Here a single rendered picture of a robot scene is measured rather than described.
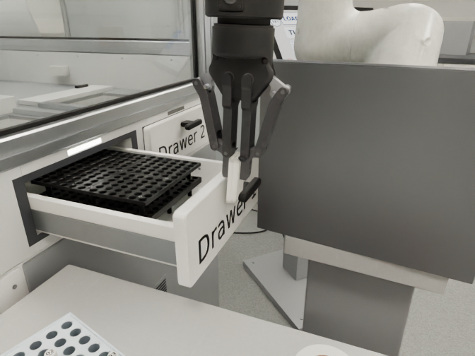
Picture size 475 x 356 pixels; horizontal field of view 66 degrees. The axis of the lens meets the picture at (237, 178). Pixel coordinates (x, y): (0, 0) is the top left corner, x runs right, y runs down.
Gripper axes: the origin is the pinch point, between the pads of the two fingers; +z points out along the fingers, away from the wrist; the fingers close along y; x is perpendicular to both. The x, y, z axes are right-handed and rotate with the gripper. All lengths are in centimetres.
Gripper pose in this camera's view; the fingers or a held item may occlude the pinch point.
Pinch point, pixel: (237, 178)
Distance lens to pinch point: 51.4
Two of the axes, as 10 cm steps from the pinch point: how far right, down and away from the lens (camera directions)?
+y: 9.4, 1.7, -3.0
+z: -0.4, 9.1, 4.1
